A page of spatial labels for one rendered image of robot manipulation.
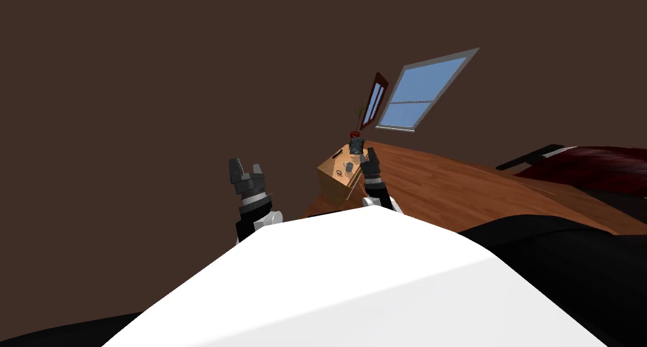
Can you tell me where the grey framed window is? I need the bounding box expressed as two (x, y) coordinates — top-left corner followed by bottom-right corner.
(375, 47), (481, 133)

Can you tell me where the dark red bed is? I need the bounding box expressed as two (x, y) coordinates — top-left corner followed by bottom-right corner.
(495, 143), (647, 222)

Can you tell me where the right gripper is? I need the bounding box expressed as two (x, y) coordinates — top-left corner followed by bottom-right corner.
(358, 147), (382, 181)

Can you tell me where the dark red framed window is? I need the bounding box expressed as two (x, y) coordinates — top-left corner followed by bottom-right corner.
(361, 72), (390, 131)

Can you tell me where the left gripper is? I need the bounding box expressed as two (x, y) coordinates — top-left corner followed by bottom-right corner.
(228, 157), (269, 199)

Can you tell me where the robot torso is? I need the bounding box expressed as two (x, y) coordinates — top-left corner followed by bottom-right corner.
(100, 205), (608, 347)

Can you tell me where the small wooden table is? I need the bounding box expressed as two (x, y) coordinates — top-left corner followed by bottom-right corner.
(317, 103), (368, 207)

